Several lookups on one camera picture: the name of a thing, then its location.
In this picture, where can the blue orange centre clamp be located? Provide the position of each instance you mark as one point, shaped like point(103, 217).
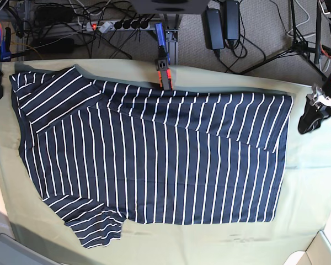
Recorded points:
point(162, 61)

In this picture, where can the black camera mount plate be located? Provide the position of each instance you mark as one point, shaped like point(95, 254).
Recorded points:
point(169, 6)

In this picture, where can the white power strip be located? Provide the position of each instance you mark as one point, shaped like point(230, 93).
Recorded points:
point(105, 26)

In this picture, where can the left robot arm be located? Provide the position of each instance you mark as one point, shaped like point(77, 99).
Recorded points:
point(318, 103)

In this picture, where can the black tripod stand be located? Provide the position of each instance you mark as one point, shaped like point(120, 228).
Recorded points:
point(300, 45)

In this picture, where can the black box on floor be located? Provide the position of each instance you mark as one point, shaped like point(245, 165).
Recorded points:
point(53, 45)

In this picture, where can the blue black left clamp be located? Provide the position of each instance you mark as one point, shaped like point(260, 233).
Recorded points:
point(5, 40)

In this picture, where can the grey aluminium frame post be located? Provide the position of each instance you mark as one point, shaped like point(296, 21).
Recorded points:
point(171, 23)

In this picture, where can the black power adapter brick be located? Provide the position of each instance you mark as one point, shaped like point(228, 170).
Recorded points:
point(213, 29)

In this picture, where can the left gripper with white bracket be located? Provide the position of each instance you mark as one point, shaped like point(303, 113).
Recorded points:
point(317, 107)

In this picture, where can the navy white striped T-shirt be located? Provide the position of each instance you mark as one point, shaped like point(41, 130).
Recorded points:
point(101, 152)

